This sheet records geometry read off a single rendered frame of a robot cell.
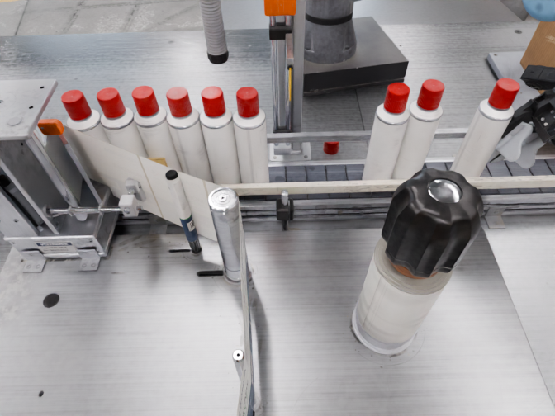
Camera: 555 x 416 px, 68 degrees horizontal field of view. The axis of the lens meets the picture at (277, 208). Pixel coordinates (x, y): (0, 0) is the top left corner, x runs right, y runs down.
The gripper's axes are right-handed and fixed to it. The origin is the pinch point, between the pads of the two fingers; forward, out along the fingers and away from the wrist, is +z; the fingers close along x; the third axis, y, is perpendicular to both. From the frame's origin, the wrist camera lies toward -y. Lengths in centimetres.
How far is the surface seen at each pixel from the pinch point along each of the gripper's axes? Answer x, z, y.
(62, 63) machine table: -78, 57, -49
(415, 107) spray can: -20.0, -1.4, 0.7
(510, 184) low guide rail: 3.5, 1.2, 4.9
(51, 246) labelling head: -63, 39, 16
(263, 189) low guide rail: -34.1, 22.4, 4.9
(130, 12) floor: -78, 153, -246
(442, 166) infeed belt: -3.2, 8.1, -2.4
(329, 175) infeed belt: -21.9, 18.9, -0.8
